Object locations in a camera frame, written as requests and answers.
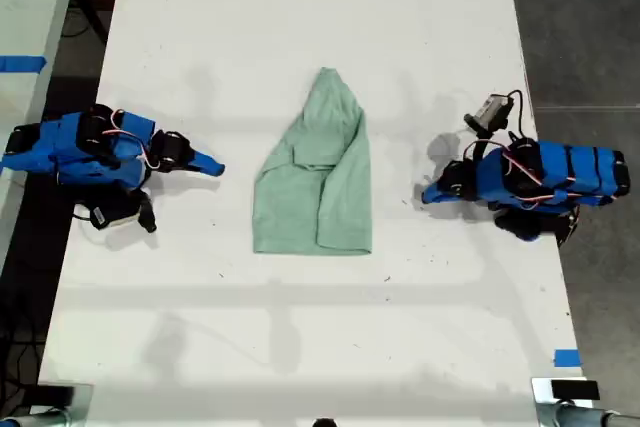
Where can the dark round object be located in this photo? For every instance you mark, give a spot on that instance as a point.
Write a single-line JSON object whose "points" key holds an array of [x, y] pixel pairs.
{"points": [[324, 423]]}

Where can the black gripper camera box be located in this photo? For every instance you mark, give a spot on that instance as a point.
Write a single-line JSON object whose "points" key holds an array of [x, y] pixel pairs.
{"points": [[110, 211]]}

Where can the small black box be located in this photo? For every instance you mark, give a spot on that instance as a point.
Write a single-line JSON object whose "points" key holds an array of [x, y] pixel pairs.
{"points": [[56, 395], [575, 389]]}

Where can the pale green t-shirt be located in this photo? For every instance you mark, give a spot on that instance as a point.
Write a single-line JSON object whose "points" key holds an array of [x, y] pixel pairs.
{"points": [[300, 197]]}

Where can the short blue tape piece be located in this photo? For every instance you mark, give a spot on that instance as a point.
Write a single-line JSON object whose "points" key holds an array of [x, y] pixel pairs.
{"points": [[567, 358]]}

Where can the long blue tape strip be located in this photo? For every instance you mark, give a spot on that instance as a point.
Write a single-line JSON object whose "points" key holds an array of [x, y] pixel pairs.
{"points": [[22, 63]]}

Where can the white side table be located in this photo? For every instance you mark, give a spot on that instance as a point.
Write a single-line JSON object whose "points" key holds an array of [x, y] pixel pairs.
{"points": [[30, 22]]}

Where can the grey gripper camera box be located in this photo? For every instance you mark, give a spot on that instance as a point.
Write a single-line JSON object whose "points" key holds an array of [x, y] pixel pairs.
{"points": [[492, 111]]}

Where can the metal clamp with pole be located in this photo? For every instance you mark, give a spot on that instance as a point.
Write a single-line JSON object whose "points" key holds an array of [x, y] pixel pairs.
{"points": [[60, 414], [565, 412]]}

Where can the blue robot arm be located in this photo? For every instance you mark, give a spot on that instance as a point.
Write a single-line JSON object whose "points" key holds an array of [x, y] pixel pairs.
{"points": [[565, 172], [60, 147]]}

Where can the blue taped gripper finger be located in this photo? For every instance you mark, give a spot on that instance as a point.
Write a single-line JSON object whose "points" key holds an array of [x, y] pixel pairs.
{"points": [[205, 170], [207, 160], [437, 198], [437, 189]]}

